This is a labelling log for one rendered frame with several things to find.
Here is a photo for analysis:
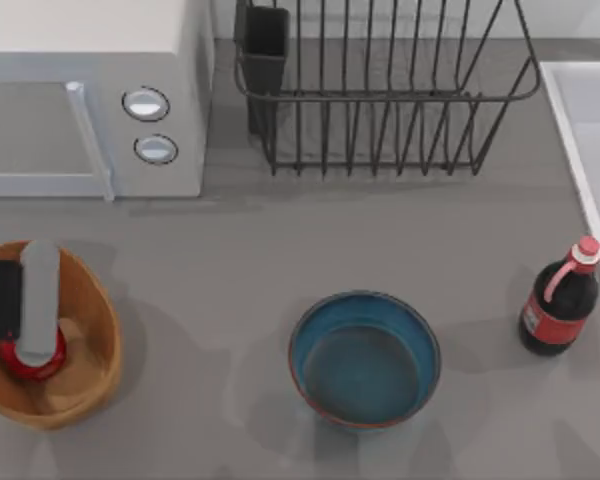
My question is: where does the brown wooden bowl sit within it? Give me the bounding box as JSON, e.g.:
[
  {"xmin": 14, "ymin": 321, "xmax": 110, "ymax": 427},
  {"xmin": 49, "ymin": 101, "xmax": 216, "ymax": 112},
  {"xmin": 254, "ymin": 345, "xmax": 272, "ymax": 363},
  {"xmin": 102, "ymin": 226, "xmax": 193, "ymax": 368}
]
[{"xmin": 0, "ymin": 240, "xmax": 124, "ymax": 432}]

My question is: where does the red round object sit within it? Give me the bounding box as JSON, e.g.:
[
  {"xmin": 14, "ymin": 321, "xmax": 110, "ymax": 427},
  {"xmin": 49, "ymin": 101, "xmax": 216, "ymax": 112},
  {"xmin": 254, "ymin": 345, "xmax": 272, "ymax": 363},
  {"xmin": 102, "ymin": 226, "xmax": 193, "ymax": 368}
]
[{"xmin": 0, "ymin": 329, "xmax": 69, "ymax": 382}]

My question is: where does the pale microwave oven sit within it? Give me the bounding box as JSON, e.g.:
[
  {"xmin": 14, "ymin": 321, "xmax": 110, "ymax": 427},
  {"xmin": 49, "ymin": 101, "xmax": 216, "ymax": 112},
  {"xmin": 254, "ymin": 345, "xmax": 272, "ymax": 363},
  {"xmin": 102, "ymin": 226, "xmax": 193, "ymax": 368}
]
[{"xmin": 0, "ymin": 0, "xmax": 216, "ymax": 202}]

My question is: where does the black cutlery holder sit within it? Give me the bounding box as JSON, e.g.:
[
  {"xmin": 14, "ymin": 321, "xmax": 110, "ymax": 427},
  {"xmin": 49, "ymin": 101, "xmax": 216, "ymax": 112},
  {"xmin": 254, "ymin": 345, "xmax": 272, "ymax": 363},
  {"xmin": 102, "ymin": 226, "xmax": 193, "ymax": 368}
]
[{"xmin": 233, "ymin": 1, "xmax": 291, "ymax": 135}]

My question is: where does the small round microwave knob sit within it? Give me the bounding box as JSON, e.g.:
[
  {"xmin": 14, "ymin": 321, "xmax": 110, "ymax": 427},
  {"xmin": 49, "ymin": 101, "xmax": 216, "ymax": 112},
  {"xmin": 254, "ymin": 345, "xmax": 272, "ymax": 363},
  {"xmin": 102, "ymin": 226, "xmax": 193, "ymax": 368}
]
[{"xmin": 133, "ymin": 133, "xmax": 180, "ymax": 166}]

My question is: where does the dark wire dish rack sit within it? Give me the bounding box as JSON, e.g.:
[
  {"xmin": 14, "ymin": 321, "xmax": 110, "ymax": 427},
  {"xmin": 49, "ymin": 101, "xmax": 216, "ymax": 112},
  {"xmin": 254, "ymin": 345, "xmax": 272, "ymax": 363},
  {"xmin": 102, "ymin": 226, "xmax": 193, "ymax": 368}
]
[{"xmin": 233, "ymin": 0, "xmax": 542, "ymax": 178}]

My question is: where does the blue bowl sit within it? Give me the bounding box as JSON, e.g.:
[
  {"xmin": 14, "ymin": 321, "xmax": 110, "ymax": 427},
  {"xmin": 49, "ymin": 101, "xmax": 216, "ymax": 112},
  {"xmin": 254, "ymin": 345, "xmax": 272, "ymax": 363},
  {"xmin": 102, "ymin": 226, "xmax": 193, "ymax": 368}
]
[{"xmin": 287, "ymin": 290, "xmax": 443, "ymax": 434}]

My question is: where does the dark bottle with red label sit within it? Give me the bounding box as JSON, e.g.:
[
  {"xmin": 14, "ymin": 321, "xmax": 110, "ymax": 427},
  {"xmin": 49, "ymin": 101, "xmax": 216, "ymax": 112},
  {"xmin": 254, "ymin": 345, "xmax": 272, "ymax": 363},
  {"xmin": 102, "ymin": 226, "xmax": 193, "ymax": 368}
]
[{"xmin": 518, "ymin": 235, "xmax": 600, "ymax": 358}]

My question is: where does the pale microwave door handle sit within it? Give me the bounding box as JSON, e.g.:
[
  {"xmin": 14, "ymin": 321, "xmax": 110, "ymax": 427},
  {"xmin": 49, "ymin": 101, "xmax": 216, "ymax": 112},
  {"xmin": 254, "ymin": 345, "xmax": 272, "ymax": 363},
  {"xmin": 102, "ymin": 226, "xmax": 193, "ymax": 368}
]
[{"xmin": 65, "ymin": 81, "xmax": 117, "ymax": 202}]

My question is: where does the grey microwave door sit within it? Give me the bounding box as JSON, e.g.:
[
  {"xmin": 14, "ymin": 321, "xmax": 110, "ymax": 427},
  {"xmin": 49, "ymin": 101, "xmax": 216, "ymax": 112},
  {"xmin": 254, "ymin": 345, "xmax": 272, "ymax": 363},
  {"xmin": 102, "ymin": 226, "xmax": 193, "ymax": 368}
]
[{"xmin": 0, "ymin": 81, "xmax": 112, "ymax": 197}]

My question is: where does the large round microwave knob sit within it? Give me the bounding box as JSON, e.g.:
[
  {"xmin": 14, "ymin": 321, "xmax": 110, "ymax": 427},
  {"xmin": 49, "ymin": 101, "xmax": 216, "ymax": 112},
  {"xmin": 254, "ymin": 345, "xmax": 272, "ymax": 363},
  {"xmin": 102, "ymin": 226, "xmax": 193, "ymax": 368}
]
[{"xmin": 121, "ymin": 87, "xmax": 171, "ymax": 123}]

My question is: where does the pale grey rounded box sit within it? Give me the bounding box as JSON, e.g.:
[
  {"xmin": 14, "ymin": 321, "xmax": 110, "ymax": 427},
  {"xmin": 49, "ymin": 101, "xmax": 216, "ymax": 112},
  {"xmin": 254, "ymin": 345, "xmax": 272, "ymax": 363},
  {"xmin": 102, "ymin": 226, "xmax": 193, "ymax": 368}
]
[{"xmin": 15, "ymin": 238, "xmax": 61, "ymax": 366}]

